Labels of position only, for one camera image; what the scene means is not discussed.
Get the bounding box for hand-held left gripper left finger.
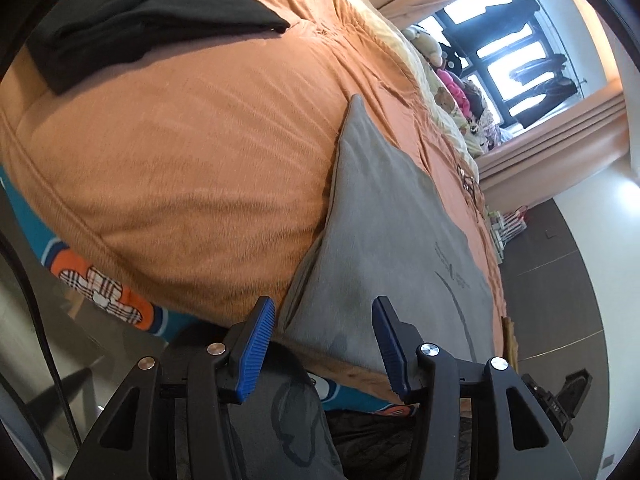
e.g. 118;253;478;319
65;296;277;480

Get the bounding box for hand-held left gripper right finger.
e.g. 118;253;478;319
371;296;583;480

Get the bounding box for grey t-shirt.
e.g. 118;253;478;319
277;94;511;378

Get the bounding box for hanging dark clothes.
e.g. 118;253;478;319
415;0;591;131

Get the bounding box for brown folded shirt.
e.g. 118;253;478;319
501;317;518;366

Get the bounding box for teal printed bedsheet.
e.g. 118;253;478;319
0;165;416;416

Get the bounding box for orange blanket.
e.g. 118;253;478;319
0;0;506;391

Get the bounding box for pink plush toy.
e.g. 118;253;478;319
435;67;473;116

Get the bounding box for hanging dark garment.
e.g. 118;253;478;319
515;79;582;128

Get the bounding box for black plush toy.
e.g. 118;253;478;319
440;47;473;73

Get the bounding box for white plush toy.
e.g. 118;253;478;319
402;25;443;63

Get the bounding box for cream duvet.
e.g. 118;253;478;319
320;0;481;181

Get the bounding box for hanging dark pants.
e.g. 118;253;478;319
510;55;567;83

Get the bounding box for black folded printed shirt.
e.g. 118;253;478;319
25;0;292;96

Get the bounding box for hanging dark coat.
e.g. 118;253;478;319
480;0;542;28

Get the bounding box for black hanging cable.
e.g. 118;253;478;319
0;230;83;451

